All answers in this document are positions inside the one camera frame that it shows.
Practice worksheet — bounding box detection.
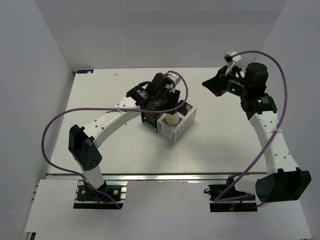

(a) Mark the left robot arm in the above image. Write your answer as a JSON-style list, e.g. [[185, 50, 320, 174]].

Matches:
[[68, 71, 185, 200]]

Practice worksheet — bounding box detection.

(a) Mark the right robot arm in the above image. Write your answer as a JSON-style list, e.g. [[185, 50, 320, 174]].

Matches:
[[202, 62, 312, 203]]

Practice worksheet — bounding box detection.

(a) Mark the black two-slot organizer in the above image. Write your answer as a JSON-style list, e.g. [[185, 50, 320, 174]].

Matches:
[[141, 103, 163, 129]]

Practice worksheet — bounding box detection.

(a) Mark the dark spice bottle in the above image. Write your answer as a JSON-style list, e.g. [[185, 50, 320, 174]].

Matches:
[[179, 105, 191, 116]]

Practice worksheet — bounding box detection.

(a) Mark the white two-slot organizer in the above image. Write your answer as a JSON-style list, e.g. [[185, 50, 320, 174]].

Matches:
[[157, 102, 198, 143]]

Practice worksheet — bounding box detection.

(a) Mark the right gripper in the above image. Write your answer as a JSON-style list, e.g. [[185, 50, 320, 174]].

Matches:
[[202, 65, 250, 98]]

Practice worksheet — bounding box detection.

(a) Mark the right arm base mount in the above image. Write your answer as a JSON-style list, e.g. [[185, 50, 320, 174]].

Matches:
[[203, 175, 258, 213]]

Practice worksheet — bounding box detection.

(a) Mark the blue label sticker left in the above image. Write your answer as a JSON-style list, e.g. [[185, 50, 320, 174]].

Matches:
[[75, 69, 94, 74]]

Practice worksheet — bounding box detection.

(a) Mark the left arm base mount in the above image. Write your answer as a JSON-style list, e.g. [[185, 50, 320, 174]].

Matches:
[[73, 183, 126, 210]]

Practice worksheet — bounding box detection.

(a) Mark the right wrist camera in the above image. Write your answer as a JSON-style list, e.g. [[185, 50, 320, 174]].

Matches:
[[223, 51, 242, 76]]

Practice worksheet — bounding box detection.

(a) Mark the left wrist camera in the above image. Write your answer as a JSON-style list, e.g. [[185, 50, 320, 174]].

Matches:
[[165, 71, 181, 88]]

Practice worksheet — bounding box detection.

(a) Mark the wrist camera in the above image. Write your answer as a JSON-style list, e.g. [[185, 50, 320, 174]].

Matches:
[[165, 71, 181, 88], [223, 51, 242, 76]]

